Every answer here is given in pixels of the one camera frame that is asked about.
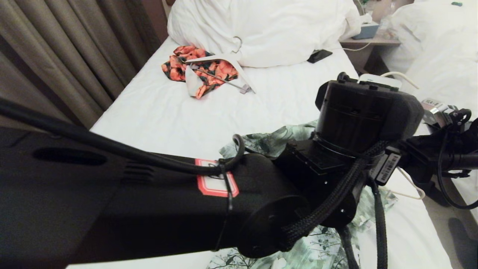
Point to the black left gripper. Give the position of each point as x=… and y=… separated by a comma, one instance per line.
x=386, y=168

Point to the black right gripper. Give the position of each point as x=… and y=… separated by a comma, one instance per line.
x=425, y=157

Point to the green floral short-sleeve shirt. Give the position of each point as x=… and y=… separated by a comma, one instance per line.
x=269, y=144

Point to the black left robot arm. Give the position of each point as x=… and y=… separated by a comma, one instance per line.
x=93, y=209

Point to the white wooden clothes hanger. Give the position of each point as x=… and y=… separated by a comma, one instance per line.
x=209, y=58

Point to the white bunched duvet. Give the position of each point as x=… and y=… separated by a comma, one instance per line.
x=269, y=33
x=444, y=48

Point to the wooden nightstand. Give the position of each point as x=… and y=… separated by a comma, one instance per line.
x=369, y=42

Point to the black smartphone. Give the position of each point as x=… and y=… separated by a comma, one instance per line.
x=319, y=56

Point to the blue tissue box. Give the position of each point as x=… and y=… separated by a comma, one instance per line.
x=365, y=32

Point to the small green object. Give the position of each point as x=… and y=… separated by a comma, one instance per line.
x=455, y=4

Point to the green potted plant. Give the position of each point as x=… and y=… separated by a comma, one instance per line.
x=366, y=2

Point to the orange floral garment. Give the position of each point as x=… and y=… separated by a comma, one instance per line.
x=220, y=69

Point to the brown wooden headboard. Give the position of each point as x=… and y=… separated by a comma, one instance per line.
x=172, y=3

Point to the brown pleated curtain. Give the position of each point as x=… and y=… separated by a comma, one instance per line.
x=56, y=63

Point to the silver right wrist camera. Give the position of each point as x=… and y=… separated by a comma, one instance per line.
x=435, y=112

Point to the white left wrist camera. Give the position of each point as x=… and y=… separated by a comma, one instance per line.
x=377, y=79

